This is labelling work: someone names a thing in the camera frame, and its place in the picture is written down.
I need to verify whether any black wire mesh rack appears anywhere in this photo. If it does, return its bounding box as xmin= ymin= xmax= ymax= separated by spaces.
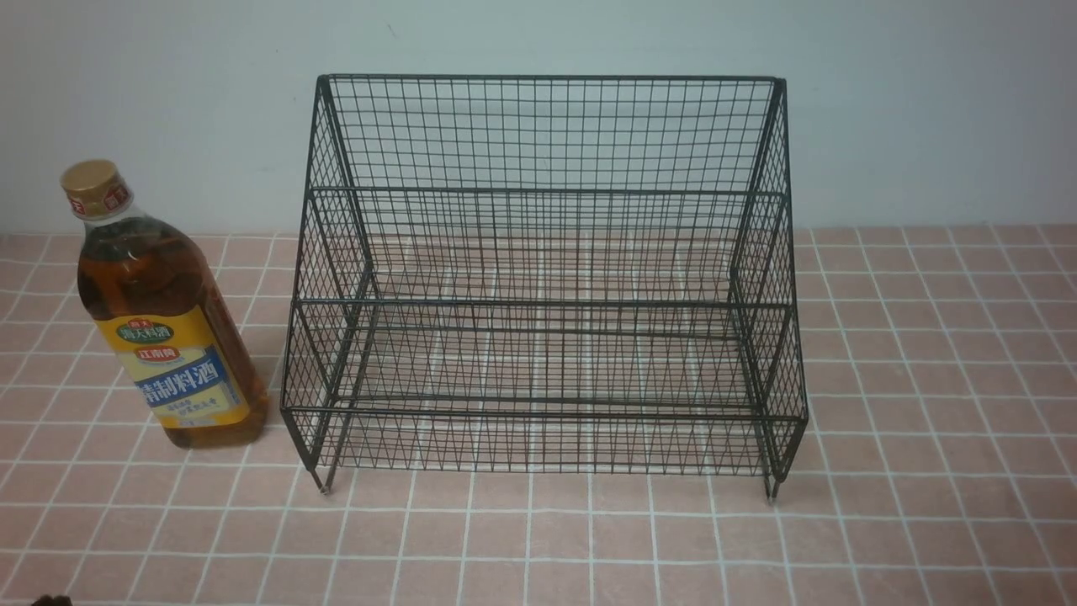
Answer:
xmin=280 ymin=73 xmax=810 ymax=501

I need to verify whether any cooking wine bottle yellow label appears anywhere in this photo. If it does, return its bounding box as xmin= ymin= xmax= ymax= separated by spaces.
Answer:
xmin=59 ymin=160 xmax=268 ymax=449

